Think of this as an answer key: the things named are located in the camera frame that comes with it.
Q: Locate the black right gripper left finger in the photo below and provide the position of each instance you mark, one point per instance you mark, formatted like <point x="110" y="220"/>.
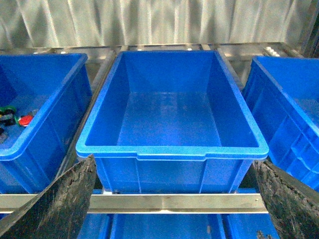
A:
<point x="59" y="211"/>

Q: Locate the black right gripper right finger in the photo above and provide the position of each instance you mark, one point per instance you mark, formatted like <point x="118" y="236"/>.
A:
<point x="293" y="206"/>

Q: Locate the red mushroom push button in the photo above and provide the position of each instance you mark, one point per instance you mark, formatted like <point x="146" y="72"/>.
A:
<point x="24" y="121"/>

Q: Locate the blue bin with buttons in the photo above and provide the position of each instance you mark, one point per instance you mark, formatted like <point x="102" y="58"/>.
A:
<point x="55" y="89"/>

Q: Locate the blue lower bin right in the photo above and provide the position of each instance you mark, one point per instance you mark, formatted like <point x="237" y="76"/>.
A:
<point x="247" y="226"/>

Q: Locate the blue lower bin left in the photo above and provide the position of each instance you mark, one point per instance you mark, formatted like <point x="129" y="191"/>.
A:
<point x="167" y="226"/>

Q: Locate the green push button near front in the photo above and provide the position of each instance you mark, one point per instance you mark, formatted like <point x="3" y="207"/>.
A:
<point x="7" y="110"/>

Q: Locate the blue right upper bin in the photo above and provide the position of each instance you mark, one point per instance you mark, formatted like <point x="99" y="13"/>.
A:
<point x="283" y="96"/>

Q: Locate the blue centre bin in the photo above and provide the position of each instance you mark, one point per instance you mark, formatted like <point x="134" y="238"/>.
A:
<point x="171" y="122"/>

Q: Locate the steel front shelf rail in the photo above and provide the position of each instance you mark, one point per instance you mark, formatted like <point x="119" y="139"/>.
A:
<point x="250" y="203"/>

